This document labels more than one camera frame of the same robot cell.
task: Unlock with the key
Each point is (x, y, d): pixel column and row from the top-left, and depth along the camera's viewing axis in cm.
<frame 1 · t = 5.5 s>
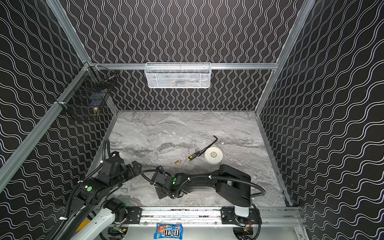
left hand: (138, 168, 75), fingers open
right hand: (160, 191, 81), fingers open
small brass padlock: (178, 162, 95), on the table
yellow black screwdriver: (193, 156, 96), point 2 cm above the table
white tape roll: (213, 154, 99), on the table
black hex key: (208, 146, 102), on the table

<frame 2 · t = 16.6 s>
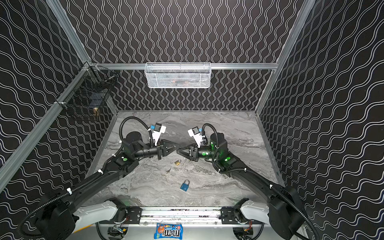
left hand: (181, 147, 64), fingers closed
right hand: (178, 152, 69), fingers open
blue padlock: (185, 186, 85), on the table
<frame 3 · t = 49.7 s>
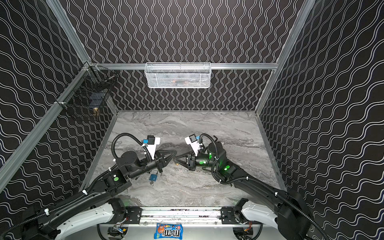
left hand: (177, 153, 62), fingers closed
right hand: (174, 160, 66), fingers closed
blue padlock: (153, 177, 88), point 2 cm above the table
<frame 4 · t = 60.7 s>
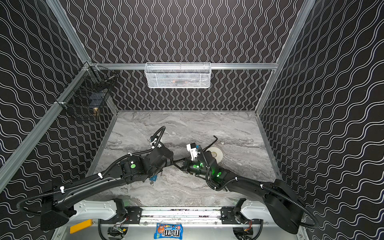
left hand: (177, 155, 71), fingers closed
right hand: (172, 163, 72), fingers closed
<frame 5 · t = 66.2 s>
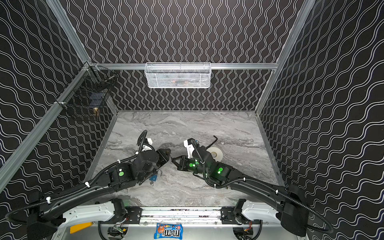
left hand: (174, 152, 68), fingers closed
right hand: (171, 161, 70), fingers closed
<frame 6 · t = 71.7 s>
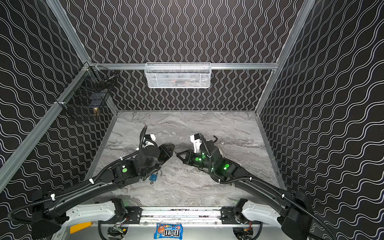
left hand: (178, 147, 68), fingers closed
right hand: (175, 155, 69), fingers closed
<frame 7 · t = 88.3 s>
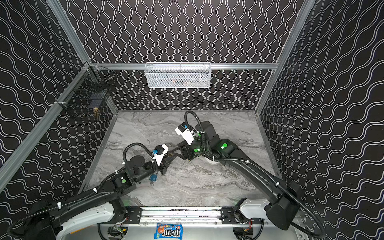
left hand: (176, 154, 69), fingers closed
right hand: (175, 148, 69), fingers open
